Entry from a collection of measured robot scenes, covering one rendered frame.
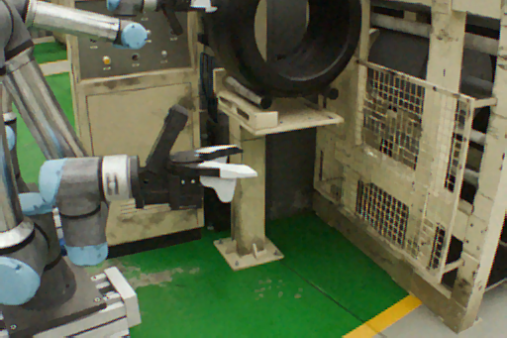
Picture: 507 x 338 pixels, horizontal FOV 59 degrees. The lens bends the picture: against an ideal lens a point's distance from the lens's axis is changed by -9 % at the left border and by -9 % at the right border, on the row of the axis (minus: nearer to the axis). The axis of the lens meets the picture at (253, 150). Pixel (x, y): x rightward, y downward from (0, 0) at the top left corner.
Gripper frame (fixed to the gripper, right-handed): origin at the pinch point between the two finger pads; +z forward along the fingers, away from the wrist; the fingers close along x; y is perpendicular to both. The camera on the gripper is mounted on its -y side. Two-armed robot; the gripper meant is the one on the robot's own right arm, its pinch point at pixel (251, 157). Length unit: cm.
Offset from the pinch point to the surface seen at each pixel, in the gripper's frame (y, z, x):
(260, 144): 30, 25, -130
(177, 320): 94, -17, -95
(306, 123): 14, 35, -92
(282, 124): 14, 26, -91
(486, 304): 97, 118, -75
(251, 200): 57, 20, -132
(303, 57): -8, 41, -116
